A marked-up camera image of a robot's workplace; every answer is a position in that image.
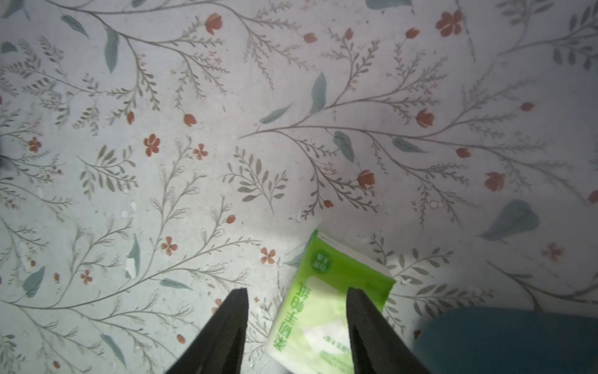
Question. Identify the teal storage box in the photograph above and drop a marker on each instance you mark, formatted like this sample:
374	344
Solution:
496	340

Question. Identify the green tissue pack lower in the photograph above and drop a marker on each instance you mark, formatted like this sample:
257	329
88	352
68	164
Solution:
310	333

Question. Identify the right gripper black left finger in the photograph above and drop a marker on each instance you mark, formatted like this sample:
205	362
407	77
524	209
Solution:
219	347

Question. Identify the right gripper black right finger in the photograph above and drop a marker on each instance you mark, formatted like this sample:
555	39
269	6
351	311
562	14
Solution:
375	346

